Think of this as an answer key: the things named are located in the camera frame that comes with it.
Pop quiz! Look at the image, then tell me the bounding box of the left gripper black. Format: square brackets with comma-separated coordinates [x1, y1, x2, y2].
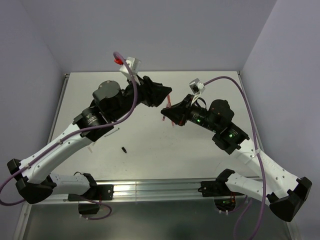
[110, 73, 172, 122]

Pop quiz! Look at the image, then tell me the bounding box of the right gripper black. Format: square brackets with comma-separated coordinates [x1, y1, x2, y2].
[161, 93, 220, 133]

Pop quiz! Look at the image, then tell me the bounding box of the orange pen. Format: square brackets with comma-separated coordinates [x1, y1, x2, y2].
[166, 103, 176, 127]

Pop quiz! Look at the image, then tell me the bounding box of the white pen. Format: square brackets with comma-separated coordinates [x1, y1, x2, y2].
[104, 127, 120, 137]

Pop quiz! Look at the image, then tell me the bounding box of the clear cap small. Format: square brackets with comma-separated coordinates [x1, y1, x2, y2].
[166, 94, 171, 106]

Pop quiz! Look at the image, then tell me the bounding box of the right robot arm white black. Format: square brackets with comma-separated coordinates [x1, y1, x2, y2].
[161, 94, 312, 222]

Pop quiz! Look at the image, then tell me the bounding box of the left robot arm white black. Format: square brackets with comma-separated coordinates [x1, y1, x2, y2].
[7, 76, 172, 204]

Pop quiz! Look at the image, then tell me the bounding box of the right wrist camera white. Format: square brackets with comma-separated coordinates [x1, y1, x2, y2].
[189, 78, 205, 103]

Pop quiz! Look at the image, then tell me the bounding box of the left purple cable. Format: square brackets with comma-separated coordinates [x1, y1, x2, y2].
[0, 51, 140, 207]

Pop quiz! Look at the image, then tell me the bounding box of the purple cable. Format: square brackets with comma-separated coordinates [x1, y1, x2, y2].
[0, 51, 140, 207]
[202, 76, 267, 240]

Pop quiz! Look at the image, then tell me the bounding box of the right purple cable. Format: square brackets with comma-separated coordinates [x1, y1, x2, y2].
[202, 76, 267, 240]

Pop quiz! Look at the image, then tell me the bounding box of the aluminium rail frame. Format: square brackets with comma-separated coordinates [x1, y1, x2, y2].
[15, 173, 216, 204]

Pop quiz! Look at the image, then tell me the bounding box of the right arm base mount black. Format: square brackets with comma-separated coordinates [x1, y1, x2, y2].
[197, 180, 236, 213]

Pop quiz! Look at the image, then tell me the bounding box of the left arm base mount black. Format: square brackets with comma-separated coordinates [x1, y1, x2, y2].
[67, 184, 114, 219]

